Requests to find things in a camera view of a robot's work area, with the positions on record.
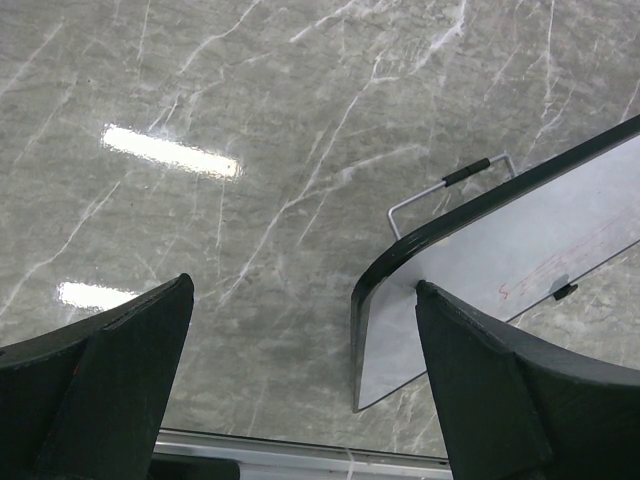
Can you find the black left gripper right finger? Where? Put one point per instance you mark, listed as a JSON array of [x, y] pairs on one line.
[[514, 406]]

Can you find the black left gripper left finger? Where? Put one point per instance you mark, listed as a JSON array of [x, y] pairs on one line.
[[86, 401]]

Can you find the black framed whiteboard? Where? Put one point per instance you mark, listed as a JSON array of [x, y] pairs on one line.
[[503, 252]]

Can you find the aluminium table edge rail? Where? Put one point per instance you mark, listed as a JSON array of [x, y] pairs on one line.
[[271, 459]]

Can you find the metal wire whiteboard stand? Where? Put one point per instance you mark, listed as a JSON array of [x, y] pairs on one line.
[[446, 182]]

